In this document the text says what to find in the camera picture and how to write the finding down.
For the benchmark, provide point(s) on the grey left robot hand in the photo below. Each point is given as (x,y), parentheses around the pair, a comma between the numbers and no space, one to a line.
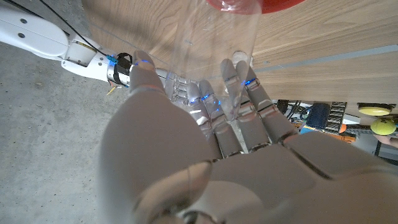
(248,180)

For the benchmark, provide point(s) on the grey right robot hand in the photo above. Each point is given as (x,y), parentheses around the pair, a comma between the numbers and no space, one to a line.
(174,85)

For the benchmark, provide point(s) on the clear plastic bottle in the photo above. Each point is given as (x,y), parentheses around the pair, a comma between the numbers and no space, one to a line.
(214,37)

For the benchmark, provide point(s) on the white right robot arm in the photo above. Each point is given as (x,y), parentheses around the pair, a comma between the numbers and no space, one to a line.
(31,34)

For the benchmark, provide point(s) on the white thread spool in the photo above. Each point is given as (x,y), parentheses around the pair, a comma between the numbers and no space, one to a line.
(240,57)

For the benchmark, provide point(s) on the red bowl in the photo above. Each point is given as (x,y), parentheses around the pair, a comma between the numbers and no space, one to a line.
(280,4)

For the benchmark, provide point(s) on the blue mug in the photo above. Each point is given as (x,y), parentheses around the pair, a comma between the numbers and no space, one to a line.
(317,115)

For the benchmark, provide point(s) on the black and white block rack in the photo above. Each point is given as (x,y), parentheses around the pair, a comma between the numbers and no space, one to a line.
(337,113)

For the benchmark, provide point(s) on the yellow and black button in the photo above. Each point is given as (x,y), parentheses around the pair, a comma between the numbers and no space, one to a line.
(374,109)

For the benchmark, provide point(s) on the yellow tennis ball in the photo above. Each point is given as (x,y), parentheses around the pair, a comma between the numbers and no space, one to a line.
(383,127)

